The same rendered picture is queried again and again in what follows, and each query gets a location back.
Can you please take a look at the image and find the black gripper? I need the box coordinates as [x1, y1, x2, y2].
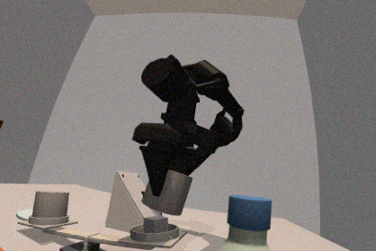
[132, 107, 202, 197]

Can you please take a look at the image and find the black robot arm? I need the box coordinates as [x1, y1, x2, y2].
[141, 54, 244, 163]

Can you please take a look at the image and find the white round dish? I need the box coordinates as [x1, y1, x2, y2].
[16, 209, 33, 221]

